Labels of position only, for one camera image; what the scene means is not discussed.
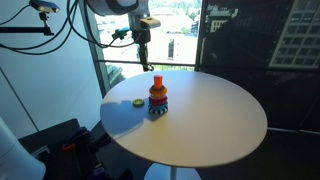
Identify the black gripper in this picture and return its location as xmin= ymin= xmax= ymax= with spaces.
xmin=132 ymin=28 xmax=152 ymax=70

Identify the small black and white ring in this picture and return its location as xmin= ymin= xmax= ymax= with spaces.
xmin=143 ymin=63 xmax=155 ymax=73

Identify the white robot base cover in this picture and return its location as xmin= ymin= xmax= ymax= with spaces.
xmin=0 ymin=116 xmax=47 ymax=180

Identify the grey window handrail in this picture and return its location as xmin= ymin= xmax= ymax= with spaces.
xmin=98 ymin=59 xmax=196 ymax=67

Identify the orange stacker peg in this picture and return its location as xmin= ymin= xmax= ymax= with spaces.
xmin=153 ymin=74 xmax=164 ymax=90

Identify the black and blue equipment pile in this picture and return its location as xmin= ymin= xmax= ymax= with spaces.
xmin=18 ymin=118 xmax=134 ymax=180

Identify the tan wrist mount block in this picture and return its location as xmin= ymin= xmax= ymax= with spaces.
xmin=139 ymin=17 xmax=162 ymax=31

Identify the orange toy ring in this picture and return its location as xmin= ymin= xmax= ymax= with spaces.
xmin=148 ymin=85 xmax=169 ymax=100

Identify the white window frame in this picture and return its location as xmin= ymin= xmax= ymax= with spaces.
xmin=79 ymin=0 xmax=112 ymax=98

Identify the pink toy ring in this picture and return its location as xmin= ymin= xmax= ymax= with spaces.
xmin=148 ymin=95 xmax=169 ymax=107

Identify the yellow-green toy ring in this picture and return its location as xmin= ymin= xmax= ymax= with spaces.
xmin=132 ymin=98 xmax=146 ymax=109

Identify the large black and white ring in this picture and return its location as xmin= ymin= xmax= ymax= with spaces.
xmin=147 ymin=105 xmax=169 ymax=116

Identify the blue camera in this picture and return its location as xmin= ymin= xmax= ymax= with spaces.
xmin=28 ymin=0 xmax=61 ymax=14

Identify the black camera boom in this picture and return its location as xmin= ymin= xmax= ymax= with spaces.
xmin=0 ymin=12 xmax=55 ymax=37

